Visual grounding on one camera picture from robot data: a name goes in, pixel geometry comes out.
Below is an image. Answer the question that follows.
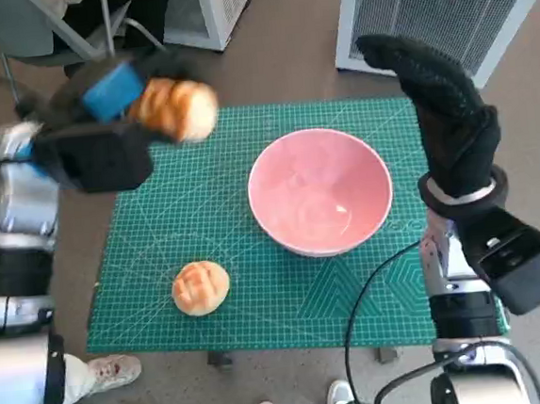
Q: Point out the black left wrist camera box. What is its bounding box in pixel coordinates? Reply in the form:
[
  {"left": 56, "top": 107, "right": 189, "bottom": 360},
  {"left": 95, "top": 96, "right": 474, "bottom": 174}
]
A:
[{"left": 31, "top": 117, "right": 156, "bottom": 200}]

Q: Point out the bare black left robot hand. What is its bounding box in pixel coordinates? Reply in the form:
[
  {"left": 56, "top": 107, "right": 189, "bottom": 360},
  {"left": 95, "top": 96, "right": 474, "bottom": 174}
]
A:
[{"left": 47, "top": 46, "right": 207, "bottom": 137}]

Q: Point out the large white grilled appliance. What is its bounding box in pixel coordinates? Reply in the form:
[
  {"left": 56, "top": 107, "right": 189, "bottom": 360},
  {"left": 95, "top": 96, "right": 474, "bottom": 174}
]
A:
[{"left": 329, "top": 0, "right": 540, "bottom": 103}]

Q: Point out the grey metal-legged chair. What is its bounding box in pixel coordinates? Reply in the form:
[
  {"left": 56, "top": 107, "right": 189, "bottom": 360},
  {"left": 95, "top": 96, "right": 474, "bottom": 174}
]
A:
[{"left": 0, "top": 0, "right": 172, "bottom": 118}]

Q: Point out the looped black right arm cable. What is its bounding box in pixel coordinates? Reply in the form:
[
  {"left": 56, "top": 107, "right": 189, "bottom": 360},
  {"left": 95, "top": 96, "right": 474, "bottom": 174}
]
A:
[{"left": 368, "top": 336, "right": 540, "bottom": 404}]

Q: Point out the oblong toasted toy bread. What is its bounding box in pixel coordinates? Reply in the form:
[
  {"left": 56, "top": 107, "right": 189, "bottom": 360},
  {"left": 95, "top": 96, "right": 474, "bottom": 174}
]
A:
[{"left": 125, "top": 73, "right": 222, "bottom": 149}]

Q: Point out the seated person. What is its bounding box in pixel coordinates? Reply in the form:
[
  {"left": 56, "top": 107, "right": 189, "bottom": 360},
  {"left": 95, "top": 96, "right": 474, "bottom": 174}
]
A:
[{"left": 46, "top": 0, "right": 174, "bottom": 78}]

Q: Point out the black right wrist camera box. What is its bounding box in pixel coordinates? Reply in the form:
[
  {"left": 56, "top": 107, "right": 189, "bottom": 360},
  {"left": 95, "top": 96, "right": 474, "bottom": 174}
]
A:
[{"left": 457, "top": 200, "right": 540, "bottom": 321}]

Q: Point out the pink bowl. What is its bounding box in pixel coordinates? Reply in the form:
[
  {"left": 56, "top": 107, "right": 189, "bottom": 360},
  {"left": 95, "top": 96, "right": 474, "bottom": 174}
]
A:
[{"left": 242, "top": 122, "right": 399, "bottom": 264}]

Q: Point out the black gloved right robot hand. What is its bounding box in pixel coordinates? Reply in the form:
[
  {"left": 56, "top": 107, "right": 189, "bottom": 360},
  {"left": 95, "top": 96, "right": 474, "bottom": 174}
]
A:
[{"left": 353, "top": 24, "right": 507, "bottom": 206}]

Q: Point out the grey table bracket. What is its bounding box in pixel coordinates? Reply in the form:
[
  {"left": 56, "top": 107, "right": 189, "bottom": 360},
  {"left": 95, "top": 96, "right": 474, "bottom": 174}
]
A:
[
  {"left": 375, "top": 344, "right": 399, "bottom": 364},
  {"left": 205, "top": 350, "right": 234, "bottom": 373}
]

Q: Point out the round toy bread bun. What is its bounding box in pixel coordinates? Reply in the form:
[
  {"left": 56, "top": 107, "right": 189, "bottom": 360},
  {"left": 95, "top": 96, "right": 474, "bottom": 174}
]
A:
[{"left": 169, "top": 258, "right": 235, "bottom": 320}]

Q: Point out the green cutting mat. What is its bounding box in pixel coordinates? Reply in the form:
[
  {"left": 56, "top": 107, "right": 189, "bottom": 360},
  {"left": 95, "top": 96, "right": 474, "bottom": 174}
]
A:
[{"left": 64, "top": 84, "right": 513, "bottom": 373}]

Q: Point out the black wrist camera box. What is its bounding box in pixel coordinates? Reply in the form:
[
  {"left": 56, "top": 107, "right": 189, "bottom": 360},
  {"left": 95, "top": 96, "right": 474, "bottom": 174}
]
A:
[
  {"left": 457, "top": 200, "right": 540, "bottom": 321},
  {"left": 31, "top": 117, "right": 156, "bottom": 200}
]

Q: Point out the long black robot cable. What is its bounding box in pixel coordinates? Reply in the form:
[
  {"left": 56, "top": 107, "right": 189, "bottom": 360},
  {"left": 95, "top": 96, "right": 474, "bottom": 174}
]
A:
[{"left": 335, "top": 240, "right": 436, "bottom": 404}]

